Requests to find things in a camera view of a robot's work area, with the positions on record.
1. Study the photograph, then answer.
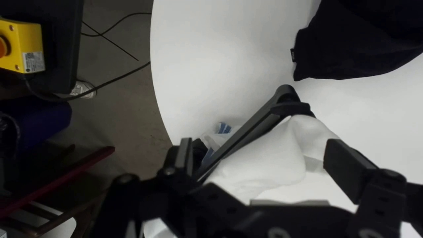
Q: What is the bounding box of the white towel with blue stripes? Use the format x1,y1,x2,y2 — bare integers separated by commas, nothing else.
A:
140,114,359,238

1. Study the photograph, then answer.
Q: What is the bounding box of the thin black floor cable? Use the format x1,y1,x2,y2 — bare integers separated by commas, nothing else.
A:
81,11,152,64
25,61,152,102

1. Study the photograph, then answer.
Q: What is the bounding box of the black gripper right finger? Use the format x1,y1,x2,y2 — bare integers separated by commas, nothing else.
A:
323,138,423,238

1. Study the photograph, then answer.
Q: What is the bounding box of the black crumpled cloth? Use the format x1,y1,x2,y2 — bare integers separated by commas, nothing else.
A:
290,0,423,83

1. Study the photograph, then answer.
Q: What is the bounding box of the black perforated mounting board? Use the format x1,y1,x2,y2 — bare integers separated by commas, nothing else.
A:
0,0,86,97

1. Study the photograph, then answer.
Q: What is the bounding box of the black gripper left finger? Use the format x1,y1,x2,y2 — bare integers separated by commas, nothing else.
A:
92,137,249,238

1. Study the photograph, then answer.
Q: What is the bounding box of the yellow emergency stop red button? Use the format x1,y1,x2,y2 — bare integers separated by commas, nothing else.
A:
0,18,47,76

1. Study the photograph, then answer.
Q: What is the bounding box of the thin brown metal bar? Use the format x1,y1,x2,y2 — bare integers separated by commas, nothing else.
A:
0,146,117,220

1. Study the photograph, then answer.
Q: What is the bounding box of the black clamp-on tripod stand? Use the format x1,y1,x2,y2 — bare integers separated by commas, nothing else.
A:
191,84,318,183

